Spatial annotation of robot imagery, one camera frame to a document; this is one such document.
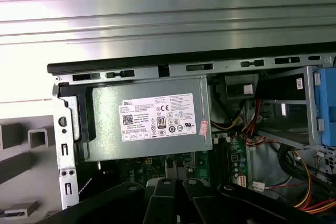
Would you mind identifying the silver drive bay cage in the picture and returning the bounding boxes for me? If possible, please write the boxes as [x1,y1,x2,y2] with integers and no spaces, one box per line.
[256,65,316,148]

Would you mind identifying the black RAM slot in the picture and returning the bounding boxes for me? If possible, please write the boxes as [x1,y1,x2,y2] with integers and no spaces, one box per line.
[227,142,232,183]
[223,142,228,183]
[218,142,223,183]
[214,142,219,183]

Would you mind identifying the blue drive bay latch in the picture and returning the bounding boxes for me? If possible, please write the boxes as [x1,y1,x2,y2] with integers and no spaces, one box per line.
[313,68,336,148]

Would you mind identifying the red orange wire bundle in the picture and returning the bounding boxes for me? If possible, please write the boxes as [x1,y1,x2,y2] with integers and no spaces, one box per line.
[275,140,336,216]

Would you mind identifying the green motherboard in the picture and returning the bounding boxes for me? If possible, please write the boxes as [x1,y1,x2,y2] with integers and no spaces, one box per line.
[76,132,249,201]

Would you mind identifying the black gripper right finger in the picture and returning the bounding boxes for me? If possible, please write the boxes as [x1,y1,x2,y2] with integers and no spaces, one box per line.
[182,178,329,224]

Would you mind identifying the yellow black power wires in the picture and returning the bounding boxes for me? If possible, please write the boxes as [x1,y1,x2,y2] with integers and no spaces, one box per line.
[211,117,244,131]

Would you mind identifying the black open PC case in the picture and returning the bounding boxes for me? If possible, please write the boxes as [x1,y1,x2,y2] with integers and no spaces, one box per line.
[46,52,336,224]

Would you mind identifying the grey power supply unit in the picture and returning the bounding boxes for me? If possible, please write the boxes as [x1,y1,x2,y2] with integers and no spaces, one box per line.
[83,76,214,162]

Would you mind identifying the beige board power connector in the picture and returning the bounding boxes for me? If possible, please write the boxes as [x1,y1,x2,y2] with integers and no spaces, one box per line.
[235,173,247,187]

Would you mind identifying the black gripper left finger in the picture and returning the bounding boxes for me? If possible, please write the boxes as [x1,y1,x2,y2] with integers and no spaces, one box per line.
[36,178,176,224]

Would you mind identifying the grey parts rack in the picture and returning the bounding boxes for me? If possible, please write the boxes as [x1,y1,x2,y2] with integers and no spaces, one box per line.
[0,115,62,221]

